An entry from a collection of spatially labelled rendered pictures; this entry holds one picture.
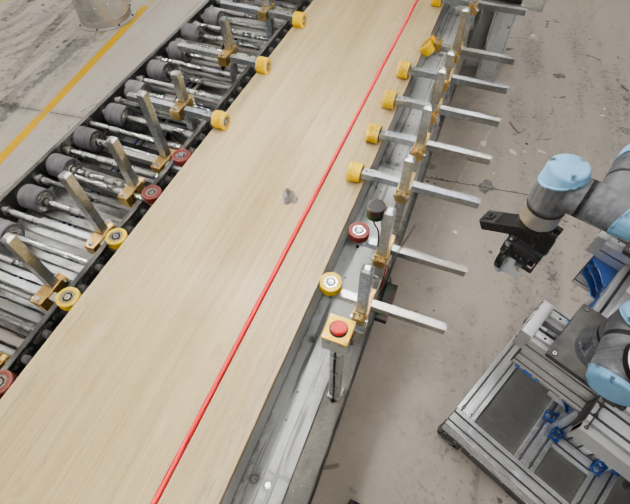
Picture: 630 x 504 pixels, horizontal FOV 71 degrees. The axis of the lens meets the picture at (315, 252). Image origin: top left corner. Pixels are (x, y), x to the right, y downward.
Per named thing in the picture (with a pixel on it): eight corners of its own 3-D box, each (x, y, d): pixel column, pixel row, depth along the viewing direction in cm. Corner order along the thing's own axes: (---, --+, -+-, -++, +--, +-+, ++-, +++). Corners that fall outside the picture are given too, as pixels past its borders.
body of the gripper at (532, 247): (528, 276, 97) (550, 244, 87) (493, 254, 101) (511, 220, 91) (545, 255, 100) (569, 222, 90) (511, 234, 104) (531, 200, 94)
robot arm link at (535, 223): (518, 206, 88) (539, 184, 91) (510, 220, 91) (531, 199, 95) (553, 227, 84) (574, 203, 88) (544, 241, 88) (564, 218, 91)
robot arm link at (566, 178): (589, 189, 75) (540, 167, 78) (561, 229, 84) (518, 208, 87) (605, 163, 78) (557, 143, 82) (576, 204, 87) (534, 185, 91)
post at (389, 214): (382, 282, 186) (397, 207, 146) (379, 289, 184) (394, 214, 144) (374, 279, 186) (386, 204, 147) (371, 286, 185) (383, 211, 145)
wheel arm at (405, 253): (464, 271, 166) (467, 264, 162) (463, 278, 164) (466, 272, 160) (354, 238, 176) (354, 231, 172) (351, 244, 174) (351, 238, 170)
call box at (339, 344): (354, 334, 118) (356, 321, 111) (346, 358, 114) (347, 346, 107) (330, 325, 119) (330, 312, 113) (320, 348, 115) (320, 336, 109)
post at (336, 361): (343, 390, 153) (349, 335, 117) (338, 403, 151) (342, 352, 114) (331, 385, 155) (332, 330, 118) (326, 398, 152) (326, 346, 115)
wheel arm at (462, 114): (498, 122, 197) (501, 116, 194) (497, 127, 195) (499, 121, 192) (389, 99, 208) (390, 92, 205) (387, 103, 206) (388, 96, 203)
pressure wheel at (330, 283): (335, 284, 167) (335, 267, 157) (345, 301, 163) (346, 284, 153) (316, 292, 165) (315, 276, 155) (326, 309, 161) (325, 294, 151)
